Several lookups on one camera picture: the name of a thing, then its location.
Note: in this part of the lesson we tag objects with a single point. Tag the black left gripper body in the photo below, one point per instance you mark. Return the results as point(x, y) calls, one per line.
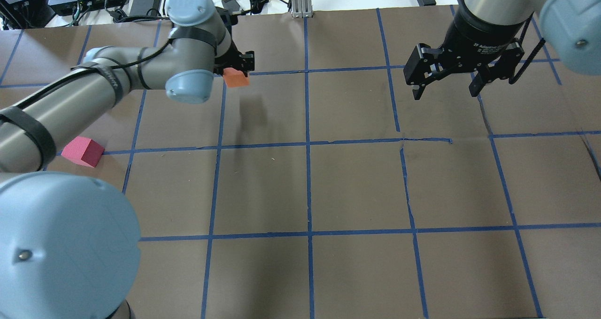
point(244, 61)

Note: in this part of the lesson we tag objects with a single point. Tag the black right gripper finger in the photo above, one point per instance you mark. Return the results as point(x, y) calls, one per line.
point(418, 87)
point(482, 77)

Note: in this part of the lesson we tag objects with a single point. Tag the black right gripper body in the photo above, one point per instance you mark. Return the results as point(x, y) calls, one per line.
point(474, 39)

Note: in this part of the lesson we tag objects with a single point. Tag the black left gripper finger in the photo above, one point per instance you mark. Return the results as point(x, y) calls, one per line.
point(247, 62)

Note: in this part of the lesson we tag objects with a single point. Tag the orange foam block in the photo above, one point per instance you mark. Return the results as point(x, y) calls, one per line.
point(235, 78)

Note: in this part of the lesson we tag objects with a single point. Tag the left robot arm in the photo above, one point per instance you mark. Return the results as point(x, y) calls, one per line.
point(69, 243)

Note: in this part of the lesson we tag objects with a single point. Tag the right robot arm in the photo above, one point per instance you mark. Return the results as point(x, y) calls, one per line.
point(498, 39)

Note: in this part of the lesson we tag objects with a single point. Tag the pink foam block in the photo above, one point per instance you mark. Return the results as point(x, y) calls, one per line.
point(83, 151)

